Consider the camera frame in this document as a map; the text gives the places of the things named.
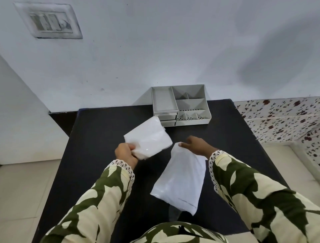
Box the white mailer bag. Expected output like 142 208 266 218
150 143 208 216

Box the person's right hand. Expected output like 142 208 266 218
178 136 217 161

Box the person's left forearm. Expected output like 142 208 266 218
39 159 135 243

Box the grey plastic desk organizer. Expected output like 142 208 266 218
151 84 212 128

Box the white wall switch plate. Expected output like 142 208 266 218
14 2 83 39

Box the plain white mattress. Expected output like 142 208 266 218
260 142 320 199

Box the floral patterned bedsheet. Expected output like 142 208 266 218
234 96 320 162

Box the white plastic bag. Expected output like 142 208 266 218
123 116 173 161

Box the person's left hand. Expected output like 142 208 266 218
114 142 139 171

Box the person's camouflage print garment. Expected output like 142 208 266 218
129 221 229 243

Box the person's right forearm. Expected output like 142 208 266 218
208 150 320 243

